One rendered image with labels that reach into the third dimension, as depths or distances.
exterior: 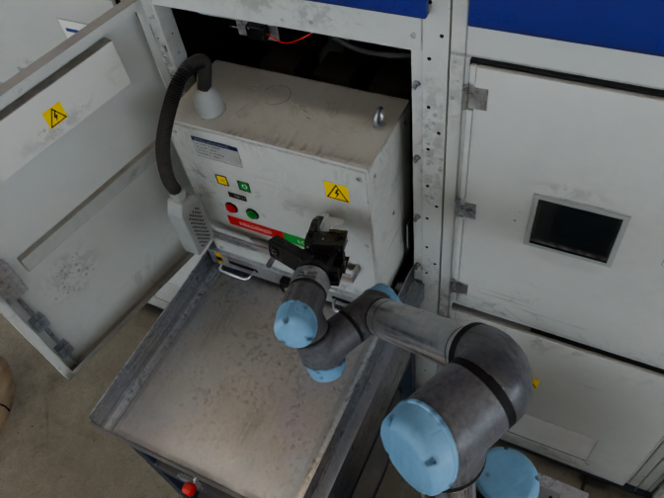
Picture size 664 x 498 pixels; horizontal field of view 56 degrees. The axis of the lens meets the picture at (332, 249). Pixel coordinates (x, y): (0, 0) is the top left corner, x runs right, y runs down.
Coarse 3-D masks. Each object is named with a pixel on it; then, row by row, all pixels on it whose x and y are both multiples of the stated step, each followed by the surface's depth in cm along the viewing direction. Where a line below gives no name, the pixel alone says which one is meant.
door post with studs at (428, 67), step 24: (432, 0) 102; (432, 24) 105; (432, 48) 109; (432, 72) 113; (432, 96) 117; (432, 120) 122; (432, 144) 127; (432, 168) 132; (432, 192) 138; (432, 216) 144; (432, 240) 151; (432, 264) 159; (432, 288) 167; (432, 312) 177
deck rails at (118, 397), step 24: (216, 264) 179; (192, 288) 172; (408, 288) 165; (168, 312) 165; (192, 312) 170; (168, 336) 166; (144, 360) 161; (120, 384) 154; (360, 384) 147; (96, 408) 148; (120, 408) 154; (336, 432) 139; (312, 480) 133
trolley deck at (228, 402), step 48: (240, 288) 173; (192, 336) 165; (240, 336) 164; (144, 384) 158; (192, 384) 156; (240, 384) 155; (288, 384) 154; (336, 384) 152; (144, 432) 150; (192, 432) 149; (240, 432) 147; (288, 432) 146; (240, 480) 140; (288, 480) 139; (336, 480) 139
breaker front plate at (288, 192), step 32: (192, 128) 134; (192, 160) 144; (256, 160) 133; (288, 160) 128; (320, 160) 123; (224, 192) 148; (256, 192) 142; (288, 192) 136; (320, 192) 131; (352, 192) 126; (224, 224) 160; (288, 224) 147; (352, 224) 135; (256, 256) 166; (352, 256) 145; (352, 288) 156
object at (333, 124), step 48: (192, 96) 140; (240, 96) 138; (288, 96) 136; (336, 96) 134; (384, 96) 132; (288, 144) 126; (336, 144) 125; (384, 144) 124; (384, 192) 133; (384, 240) 144
